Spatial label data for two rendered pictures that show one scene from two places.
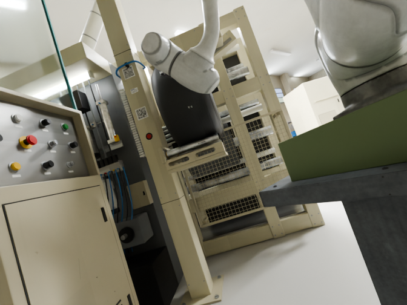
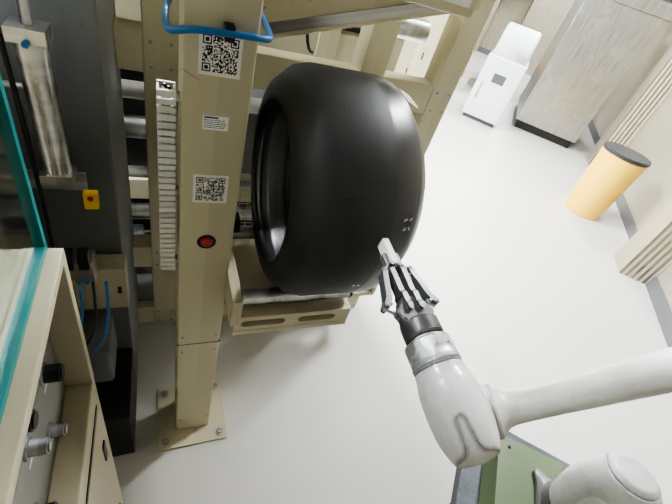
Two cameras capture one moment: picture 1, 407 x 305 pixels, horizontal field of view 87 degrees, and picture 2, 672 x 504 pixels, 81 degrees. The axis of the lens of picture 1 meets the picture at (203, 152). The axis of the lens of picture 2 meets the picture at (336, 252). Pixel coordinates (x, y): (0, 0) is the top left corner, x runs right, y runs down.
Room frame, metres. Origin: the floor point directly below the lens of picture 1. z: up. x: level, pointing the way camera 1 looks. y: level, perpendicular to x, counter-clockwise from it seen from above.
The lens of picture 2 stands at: (0.62, 0.50, 1.75)
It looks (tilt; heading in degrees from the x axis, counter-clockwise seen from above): 39 degrees down; 321
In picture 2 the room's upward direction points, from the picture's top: 20 degrees clockwise
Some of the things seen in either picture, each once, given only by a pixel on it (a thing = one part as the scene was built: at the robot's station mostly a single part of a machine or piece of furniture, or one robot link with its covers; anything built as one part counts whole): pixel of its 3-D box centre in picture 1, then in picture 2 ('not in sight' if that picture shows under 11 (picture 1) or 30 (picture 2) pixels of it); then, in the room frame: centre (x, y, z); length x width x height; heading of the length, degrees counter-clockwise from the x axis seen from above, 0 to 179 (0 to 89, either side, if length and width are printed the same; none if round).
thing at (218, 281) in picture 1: (202, 290); (191, 412); (1.43, 0.29, 0.01); 0.27 x 0.27 x 0.02; 83
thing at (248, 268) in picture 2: (200, 161); (279, 282); (1.42, 0.04, 0.80); 0.37 x 0.36 x 0.02; 173
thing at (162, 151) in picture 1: (171, 155); (228, 262); (1.44, 0.21, 0.90); 0.40 x 0.03 x 0.10; 173
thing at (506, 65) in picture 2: not in sight; (501, 75); (4.84, -4.71, 0.65); 0.69 x 0.59 x 1.29; 131
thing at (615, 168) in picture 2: not in sight; (603, 182); (2.48, -4.20, 0.37); 0.48 x 0.47 x 0.75; 40
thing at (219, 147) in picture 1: (195, 156); (291, 307); (1.28, 0.05, 0.83); 0.36 x 0.09 x 0.06; 83
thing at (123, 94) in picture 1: (134, 123); (169, 189); (1.42, 0.38, 1.19); 0.05 x 0.04 x 0.48; 173
